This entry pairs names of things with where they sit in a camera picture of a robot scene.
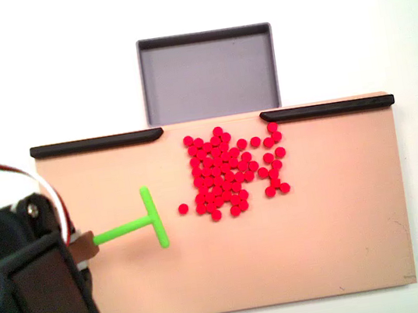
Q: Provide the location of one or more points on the red cylindrical granule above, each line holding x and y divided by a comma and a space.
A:
270, 191
226, 137
276, 182
249, 176
216, 215
183, 208
199, 199
241, 143
197, 173
268, 157
253, 165
215, 140
243, 205
280, 150
268, 142
207, 172
272, 126
262, 172
273, 173
277, 136
255, 141
198, 182
246, 156
235, 210
284, 187
277, 164
243, 194
192, 150
194, 162

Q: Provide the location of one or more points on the beige wooden board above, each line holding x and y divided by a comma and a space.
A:
247, 257

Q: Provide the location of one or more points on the green T-shaped pusher tool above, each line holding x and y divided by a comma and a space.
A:
125, 229

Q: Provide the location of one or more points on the black foam rail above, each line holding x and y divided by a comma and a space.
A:
97, 143
328, 109

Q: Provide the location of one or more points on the grey plastic tray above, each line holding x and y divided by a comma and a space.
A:
209, 77

